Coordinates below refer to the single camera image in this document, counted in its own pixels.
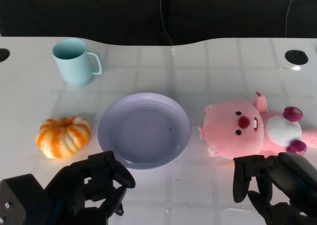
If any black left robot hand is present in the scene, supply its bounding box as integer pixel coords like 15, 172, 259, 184
44, 150, 136, 225

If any light blue plastic cup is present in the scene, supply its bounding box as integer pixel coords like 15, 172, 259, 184
52, 38, 103, 87

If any black backdrop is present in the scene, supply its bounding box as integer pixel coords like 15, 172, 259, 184
0, 0, 317, 46

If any thin white hanging cable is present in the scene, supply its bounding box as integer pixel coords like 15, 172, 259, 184
159, 0, 174, 47
285, 0, 299, 37

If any black round table grommet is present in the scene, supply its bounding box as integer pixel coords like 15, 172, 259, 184
0, 48, 10, 63
284, 50, 309, 64

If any orange white striped pumpkin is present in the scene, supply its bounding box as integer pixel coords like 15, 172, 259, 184
35, 116, 92, 160

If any lavender plastic plate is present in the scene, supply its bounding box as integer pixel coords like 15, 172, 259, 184
97, 93, 192, 170

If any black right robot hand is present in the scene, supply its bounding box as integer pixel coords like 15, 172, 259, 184
232, 152, 317, 225

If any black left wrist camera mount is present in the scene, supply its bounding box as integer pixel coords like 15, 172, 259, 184
0, 173, 47, 225

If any pink plush doll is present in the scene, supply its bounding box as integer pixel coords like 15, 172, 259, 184
198, 91, 317, 160

